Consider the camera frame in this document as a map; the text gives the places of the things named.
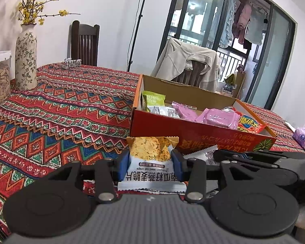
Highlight oat crisp snack packet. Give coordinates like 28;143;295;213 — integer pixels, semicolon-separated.
118;137;186;193

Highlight pink snack packet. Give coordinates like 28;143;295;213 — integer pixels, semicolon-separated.
195;108;239;130
172;101;198;122

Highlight white grey snack packet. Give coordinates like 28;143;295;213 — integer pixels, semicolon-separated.
148;106;180;118

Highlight orange cardboard box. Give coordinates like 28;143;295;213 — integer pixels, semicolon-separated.
129;75;277;153

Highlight orange red snack bag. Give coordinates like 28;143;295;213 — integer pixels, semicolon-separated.
222;106;266;134

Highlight green snack packet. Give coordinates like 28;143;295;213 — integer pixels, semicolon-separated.
142;90;166;112

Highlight patterned red tablecloth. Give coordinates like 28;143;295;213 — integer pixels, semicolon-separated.
0;64;305;243

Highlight chair with beige jacket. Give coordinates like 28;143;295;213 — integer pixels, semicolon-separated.
172;61;205;88

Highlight beige jacket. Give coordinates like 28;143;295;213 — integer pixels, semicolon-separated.
151;37;221;92

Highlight studio light on stand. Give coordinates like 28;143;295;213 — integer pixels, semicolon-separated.
126;0;146;72

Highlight crumpled foil wrapper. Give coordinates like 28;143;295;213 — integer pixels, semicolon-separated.
61;58;82;69

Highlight dark wooden chair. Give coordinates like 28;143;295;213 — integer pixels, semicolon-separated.
71;20;100;66

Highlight black framed sliding door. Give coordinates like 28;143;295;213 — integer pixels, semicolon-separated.
161;0;296;110

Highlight floral ceramic vase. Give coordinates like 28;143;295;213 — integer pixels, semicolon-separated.
15;24;37;91

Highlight hanging light blue garment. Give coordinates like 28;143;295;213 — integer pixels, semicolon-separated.
208;0;236;48

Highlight hanging pink garment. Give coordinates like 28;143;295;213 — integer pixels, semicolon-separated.
232;0;252;45

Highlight yellow flower branches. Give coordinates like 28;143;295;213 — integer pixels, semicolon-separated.
16;0;80;26

